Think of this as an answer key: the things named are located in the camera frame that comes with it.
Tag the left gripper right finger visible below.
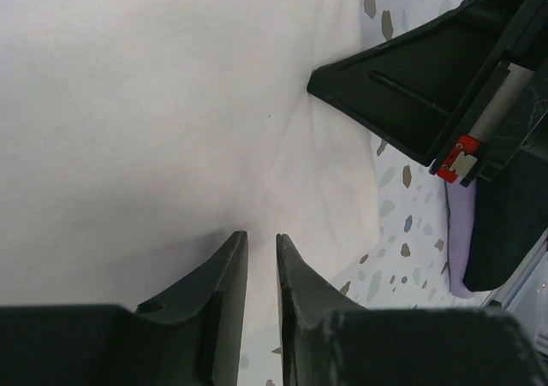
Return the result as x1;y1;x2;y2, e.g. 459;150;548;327
276;235;539;385

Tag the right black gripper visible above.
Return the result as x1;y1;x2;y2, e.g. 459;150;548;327
307;0;547;187

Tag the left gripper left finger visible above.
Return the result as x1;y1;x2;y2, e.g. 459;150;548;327
1;231;248;385

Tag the white t-shirt red print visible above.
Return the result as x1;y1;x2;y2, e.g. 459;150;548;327
0;0;382;386

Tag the folded lavender t-shirt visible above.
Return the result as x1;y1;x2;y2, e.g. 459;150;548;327
445;181;476;299

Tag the folded black t-shirt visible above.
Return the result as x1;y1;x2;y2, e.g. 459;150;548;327
463;151;547;292

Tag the aluminium frame rail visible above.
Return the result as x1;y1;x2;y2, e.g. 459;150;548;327
479;235;548;357

